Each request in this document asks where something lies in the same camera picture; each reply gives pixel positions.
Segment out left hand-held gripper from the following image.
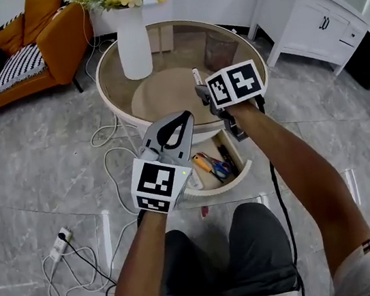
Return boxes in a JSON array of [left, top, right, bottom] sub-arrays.
[[120, 108, 209, 219]]

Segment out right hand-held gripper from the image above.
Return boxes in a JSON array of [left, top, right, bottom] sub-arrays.
[[191, 58, 273, 149]]

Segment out white marker pen black cap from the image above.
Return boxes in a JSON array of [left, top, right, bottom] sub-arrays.
[[191, 66, 204, 88]]

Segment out orange-handled screwdriver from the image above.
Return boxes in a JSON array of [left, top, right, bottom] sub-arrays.
[[190, 150, 225, 188]]

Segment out beige wooden drawer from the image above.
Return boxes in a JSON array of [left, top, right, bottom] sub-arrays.
[[169, 126, 258, 203]]

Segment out person's left forearm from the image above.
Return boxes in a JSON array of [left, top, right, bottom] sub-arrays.
[[99, 210, 180, 296]]

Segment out person's right forearm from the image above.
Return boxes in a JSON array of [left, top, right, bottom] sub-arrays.
[[226, 86, 370, 289]]

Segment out round glass side table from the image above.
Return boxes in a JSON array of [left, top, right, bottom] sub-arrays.
[[88, 7, 278, 158]]

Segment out black mesh wastebasket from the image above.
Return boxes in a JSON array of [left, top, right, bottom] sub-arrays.
[[200, 27, 243, 74]]

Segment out white remote control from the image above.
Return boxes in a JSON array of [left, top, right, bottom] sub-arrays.
[[183, 171, 205, 192]]

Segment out white ceramic vase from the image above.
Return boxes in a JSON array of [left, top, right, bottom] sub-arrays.
[[111, 4, 157, 83]]

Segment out white sink cabinet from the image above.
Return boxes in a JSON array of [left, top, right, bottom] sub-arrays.
[[241, 0, 370, 89]]

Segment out person's dark grey shorts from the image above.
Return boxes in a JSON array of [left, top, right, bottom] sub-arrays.
[[145, 196, 303, 296]]

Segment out white power strip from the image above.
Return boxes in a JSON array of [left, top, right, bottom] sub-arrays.
[[45, 225, 77, 263]]

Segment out orange cushion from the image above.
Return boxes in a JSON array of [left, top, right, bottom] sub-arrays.
[[0, 12, 32, 57], [16, 0, 72, 46]]

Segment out person's light grey shirt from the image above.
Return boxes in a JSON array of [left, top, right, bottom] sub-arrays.
[[202, 238, 370, 296]]

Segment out blue-handled scissors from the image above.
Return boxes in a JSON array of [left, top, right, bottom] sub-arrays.
[[196, 147, 233, 182]]

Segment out long white floor cable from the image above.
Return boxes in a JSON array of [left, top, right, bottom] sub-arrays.
[[87, 112, 157, 286]]

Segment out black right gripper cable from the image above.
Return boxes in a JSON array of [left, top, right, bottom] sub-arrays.
[[255, 94, 306, 296]]

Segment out thin white charging cable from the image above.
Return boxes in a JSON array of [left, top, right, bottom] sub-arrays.
[[75, 0, 108, 73]]

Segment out black power cable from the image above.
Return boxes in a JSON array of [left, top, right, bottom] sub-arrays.
[[58, 224, 120, 296]]

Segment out white power strip cord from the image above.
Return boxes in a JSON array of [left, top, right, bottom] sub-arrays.
[[40, 243, 103, 296]]

